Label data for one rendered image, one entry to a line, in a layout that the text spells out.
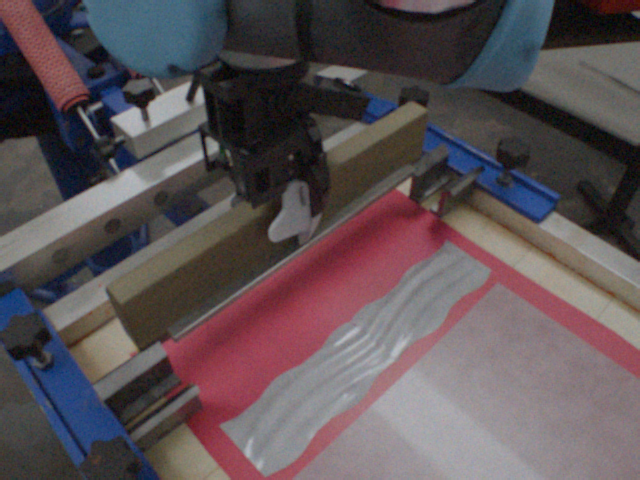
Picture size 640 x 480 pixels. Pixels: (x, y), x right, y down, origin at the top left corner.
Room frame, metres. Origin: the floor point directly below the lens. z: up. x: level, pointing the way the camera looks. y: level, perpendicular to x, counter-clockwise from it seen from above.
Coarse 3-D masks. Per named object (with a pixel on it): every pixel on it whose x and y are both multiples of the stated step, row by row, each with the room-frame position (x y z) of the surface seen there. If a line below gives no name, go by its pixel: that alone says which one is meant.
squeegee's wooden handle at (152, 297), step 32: (384, 128) 0.49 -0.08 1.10; (416, 128) 0.52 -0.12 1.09; (352, 160) 0.44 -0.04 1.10; (384, 160) 0.48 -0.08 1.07; (416, 160) 0.52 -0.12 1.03; (352, 192) 0.44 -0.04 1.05; (224, 224) 0.34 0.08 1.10; (256, 224) 0.35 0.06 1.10; (160, 256) 0.30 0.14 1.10; (192, 256) 0.31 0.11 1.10; (224, 256) 0.32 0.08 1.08; (256, 256) 0.35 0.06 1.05; (128, 288) 0.27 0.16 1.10; (160, 288) 0.28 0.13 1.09; (192, 288) 0.30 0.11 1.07; (224, 288) 0.32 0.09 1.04; (128, 320) 0.25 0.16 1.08; (160, 320) 0.27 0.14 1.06
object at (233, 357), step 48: (288, 288) 0.39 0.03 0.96; (192, 336) 0.32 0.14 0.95; (240, 336) 0.32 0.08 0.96; (288, 336) 0.32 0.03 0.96; (240, 384) 0.26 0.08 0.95; (384, 384) 0.26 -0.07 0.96; (192, 432) 0.21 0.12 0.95; (336, 432) 0.21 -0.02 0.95; (384, 432) 0.21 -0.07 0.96; (432, 432) 0.21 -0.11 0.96; (480, 432) 0.21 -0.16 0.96
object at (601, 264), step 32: (352, 128) 0.65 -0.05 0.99; (480, 192) 0.52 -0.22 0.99; (192, 224) 0.46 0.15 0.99; (512, 224) 0.48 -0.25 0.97; (544, 224) 0.46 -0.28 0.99; (576, 256) 0.41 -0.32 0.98; (608, 256) 0.40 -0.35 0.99; (96, 288) 0.36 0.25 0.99; (608, 288) 0.38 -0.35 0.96; (64, 320) 0.31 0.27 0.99; (96, 320) 0.33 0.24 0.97
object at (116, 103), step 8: (112, 96) 0.67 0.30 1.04; (120, 96) 0.67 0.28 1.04; (104, 104) 0.65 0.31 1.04; (112, 104) 0.65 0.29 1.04; (120, 104) 0.65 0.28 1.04; (128, 104) 0.65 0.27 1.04; (112, 112) 0.64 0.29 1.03; (120, 112) 0.63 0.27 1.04; (112, 128) 0.65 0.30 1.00; (184, 136) 0.57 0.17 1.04; (168, 144) 0.55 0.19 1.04; (152, 152) 0.56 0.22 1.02
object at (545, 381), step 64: (320, 256) 0.44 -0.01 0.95; (384, 256) 0.44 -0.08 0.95; (448, 320) 0.34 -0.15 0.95; (512, 320) 0.34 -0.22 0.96; (576, 320) 0.34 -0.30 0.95; (448, 384) 0.26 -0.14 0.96; (512, 384) 0.26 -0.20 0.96; (576, 384) 0.25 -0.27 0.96; (512, 448) 0.19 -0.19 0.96; (576, 448) 0.19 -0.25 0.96
